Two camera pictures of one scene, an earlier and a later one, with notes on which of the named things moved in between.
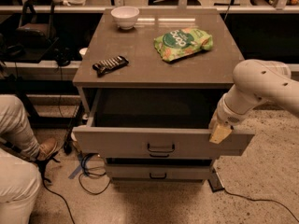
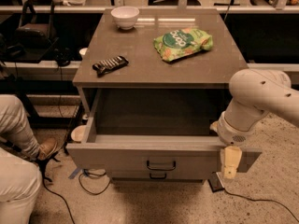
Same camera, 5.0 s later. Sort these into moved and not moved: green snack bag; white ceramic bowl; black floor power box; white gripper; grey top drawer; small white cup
Moved: grey top drawer; white gripper
Not moved: small white cup; black floor power box; green snack bag; white ceramic bowl
